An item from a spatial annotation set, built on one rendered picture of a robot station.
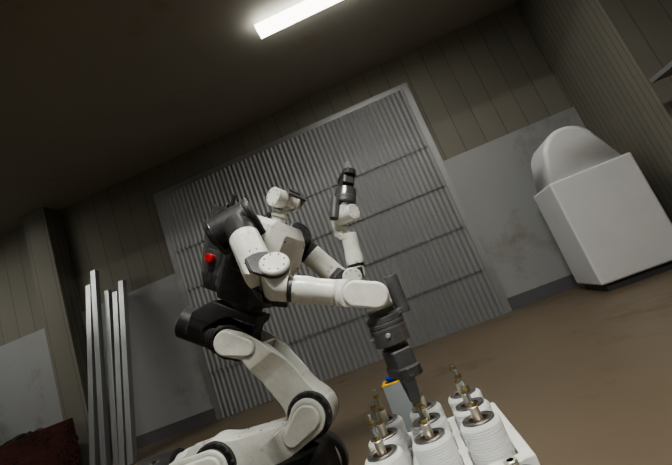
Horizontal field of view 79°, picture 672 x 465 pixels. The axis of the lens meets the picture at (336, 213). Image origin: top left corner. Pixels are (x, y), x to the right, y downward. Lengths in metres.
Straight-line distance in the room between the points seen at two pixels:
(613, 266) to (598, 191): 0.57
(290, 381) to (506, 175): 3.46
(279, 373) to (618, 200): 3.00
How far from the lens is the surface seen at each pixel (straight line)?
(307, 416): 1.38
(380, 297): 0.99
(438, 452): 1.06
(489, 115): 4.62
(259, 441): 1.50
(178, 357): 4.96
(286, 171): 4.53
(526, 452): 1.08
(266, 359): 1.41
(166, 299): 5.00
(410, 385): 1.06
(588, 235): 3.67
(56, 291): 5.58
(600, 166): 3.79
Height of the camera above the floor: 0.59
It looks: 12 degrees up
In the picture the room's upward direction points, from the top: 21 degrees counter-clockwise
